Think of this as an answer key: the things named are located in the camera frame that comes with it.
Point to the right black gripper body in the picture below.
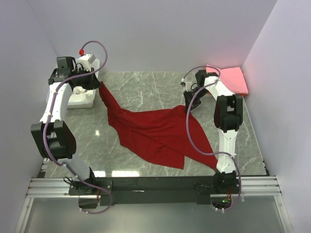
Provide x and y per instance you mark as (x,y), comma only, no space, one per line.
(196,101)

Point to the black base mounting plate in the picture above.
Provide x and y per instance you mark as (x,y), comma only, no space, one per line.
(150,190)

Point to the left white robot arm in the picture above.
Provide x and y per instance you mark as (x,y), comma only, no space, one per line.
(52,136)

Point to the red t shirt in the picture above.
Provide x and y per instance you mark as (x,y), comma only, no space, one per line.
(158,136)

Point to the aluminium frame rail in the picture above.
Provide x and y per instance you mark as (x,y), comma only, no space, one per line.
(256,182)

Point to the white crumpled t shirt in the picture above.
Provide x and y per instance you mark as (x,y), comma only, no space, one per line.
(81,92)

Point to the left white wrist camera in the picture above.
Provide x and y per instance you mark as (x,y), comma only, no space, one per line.
(87,62)

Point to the orange folded t shirt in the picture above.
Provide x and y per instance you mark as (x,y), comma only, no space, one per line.
(244,95)

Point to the pink folded t shirt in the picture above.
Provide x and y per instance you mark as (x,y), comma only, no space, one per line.
(227,81)

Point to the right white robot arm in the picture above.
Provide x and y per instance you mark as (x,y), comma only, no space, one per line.
(228,117)

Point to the white plastic basket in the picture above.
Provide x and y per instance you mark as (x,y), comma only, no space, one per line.
(82,97)

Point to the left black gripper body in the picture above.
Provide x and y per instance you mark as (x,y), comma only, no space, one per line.
(86,81)

